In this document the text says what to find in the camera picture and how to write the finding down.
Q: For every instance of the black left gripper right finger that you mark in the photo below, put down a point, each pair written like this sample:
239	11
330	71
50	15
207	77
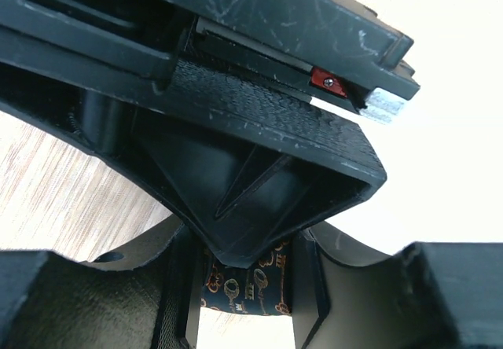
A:
346	294

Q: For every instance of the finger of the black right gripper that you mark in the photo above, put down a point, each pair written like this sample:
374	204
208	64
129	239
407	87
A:
243	166

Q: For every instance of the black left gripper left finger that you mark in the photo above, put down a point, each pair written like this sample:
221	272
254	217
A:
144	294

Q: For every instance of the black tie with gold keys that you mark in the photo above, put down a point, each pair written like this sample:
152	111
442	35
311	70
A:
263	289

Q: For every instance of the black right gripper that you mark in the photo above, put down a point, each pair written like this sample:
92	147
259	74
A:
335	50

